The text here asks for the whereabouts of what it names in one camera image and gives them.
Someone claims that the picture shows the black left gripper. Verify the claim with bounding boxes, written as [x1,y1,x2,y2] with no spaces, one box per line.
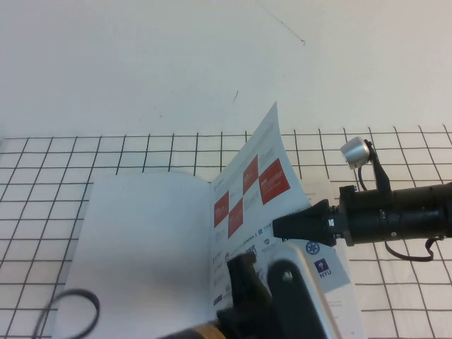
[215,252,280,339]

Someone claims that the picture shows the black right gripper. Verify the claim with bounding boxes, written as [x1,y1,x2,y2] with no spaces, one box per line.
[272,185,402,248]

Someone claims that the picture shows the white printed brochure book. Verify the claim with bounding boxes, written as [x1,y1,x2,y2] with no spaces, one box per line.
[52,100,364,339]

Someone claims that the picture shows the white mat with black grid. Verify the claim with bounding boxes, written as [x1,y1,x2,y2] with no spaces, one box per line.
[0,124,452,339]

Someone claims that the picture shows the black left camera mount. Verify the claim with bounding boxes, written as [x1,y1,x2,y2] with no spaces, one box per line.
[265,258,331,339]

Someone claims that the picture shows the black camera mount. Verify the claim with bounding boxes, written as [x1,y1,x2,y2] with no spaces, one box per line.
[363,139,391,194]
[265,258,331,339]

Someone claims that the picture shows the short dark right camera cable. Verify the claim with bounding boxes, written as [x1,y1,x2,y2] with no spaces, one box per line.
[355,165,369,192]

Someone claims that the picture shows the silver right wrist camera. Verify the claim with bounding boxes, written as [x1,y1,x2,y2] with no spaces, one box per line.
[340,136,371,170]

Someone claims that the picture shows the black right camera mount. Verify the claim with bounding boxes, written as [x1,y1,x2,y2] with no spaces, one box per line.
[363,139,391,194]

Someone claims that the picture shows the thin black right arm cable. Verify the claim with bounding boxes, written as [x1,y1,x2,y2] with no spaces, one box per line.
[383,235,446,263]

